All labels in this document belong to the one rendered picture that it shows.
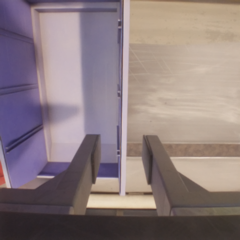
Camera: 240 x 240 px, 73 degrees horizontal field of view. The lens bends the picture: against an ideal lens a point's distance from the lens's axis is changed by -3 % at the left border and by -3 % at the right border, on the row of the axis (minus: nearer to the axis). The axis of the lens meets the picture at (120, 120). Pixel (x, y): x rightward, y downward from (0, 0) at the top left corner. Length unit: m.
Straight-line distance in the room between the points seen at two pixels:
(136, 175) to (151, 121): 0.15
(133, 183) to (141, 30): 0.36
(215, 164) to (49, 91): 0.43
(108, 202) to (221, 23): 0.47
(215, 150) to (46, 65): 0.44
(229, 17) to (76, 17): 0.30
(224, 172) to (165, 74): 0.30
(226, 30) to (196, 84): 0.12
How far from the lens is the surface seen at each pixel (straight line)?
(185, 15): 0.40
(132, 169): 0.43
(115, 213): 0.48
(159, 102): 0.38
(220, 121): 0.44
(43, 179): 0.40
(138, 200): 0.46
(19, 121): 0.32
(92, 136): 0.15
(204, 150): 0.46
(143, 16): 0.38
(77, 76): 0.37
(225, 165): 0.50
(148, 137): 0.15
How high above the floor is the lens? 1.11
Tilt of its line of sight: 74 degrees down
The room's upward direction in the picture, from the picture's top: 179 degrees counter-clockwise
